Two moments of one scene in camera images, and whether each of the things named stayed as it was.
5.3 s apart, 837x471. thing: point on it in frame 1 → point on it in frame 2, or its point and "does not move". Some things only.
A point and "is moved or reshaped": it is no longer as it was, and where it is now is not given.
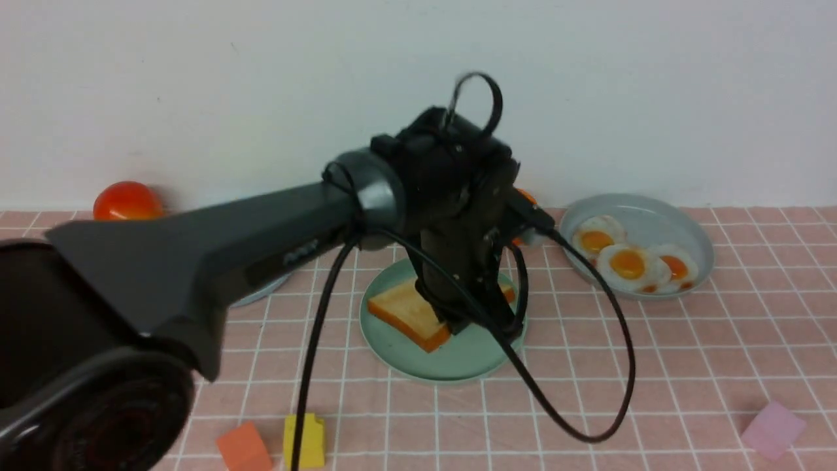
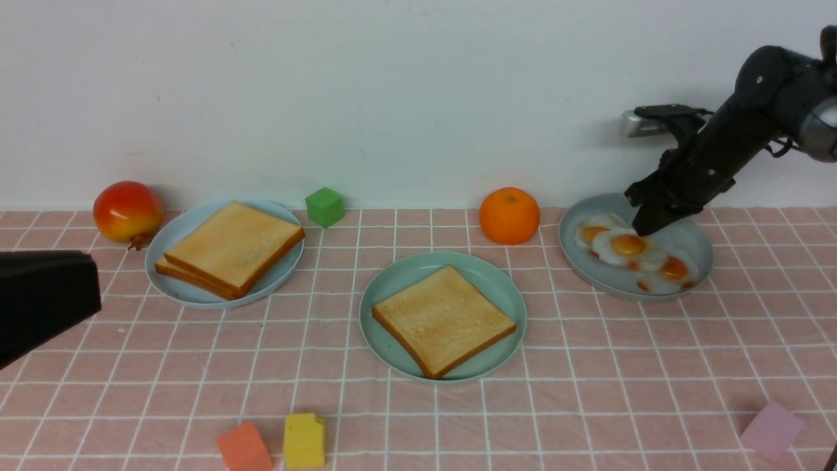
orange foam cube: (242, 449) does not move
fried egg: (684, 266) does not move
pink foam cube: (774, 430) does not move
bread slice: (403, 310) is moved or reshaped
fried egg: (633, 267) → (623, 246)
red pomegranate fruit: (127, 200) does not move
